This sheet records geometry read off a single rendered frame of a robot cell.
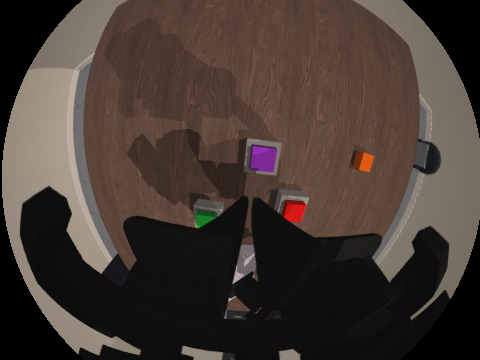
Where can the orange block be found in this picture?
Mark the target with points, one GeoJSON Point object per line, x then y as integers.
{"type": "Point", "coordinates": [363, 161]}

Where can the red button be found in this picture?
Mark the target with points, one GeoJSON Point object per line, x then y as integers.
{"type": "Point", "coordinates": [291, 204]}

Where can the green button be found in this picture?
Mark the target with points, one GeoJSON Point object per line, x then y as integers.
{"type": "Point", "coordinates": [206, 210]}

